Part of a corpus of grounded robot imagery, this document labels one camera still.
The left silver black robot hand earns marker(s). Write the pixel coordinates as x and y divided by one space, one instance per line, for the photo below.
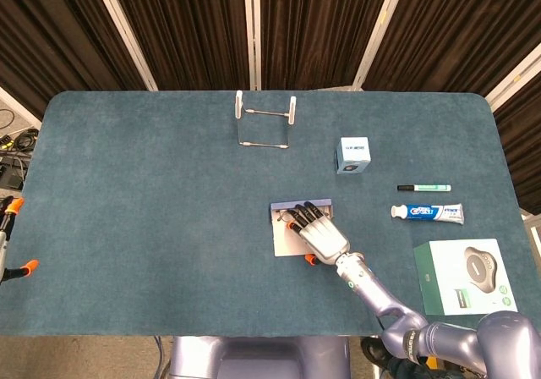
3 256

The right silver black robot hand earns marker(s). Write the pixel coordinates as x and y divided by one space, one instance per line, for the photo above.
323 239

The right purple robot arm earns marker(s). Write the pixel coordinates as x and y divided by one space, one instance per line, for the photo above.
380 298

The black floor device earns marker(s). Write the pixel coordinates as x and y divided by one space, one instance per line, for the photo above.
10 178

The small light blue box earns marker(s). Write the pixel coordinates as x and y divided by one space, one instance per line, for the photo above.
354 150

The blue white toothpaste tube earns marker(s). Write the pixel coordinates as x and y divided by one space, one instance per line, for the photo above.
422 212

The green white marker pen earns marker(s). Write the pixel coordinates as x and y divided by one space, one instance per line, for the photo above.
427 188

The black shoe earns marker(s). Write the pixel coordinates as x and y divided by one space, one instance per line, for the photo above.
374 349

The green white product box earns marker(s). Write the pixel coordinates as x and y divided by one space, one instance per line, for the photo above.
444 269

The purple robot torso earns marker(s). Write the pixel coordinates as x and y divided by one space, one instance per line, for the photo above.
253 358

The blue felt table cloth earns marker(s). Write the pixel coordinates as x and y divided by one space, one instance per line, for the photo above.
148 205

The dark trouser leg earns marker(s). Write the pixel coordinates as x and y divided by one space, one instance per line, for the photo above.
406 370

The brown curtain partition panel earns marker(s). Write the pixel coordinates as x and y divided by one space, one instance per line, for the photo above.
524 142
317 28
444 28
181 28
42 23

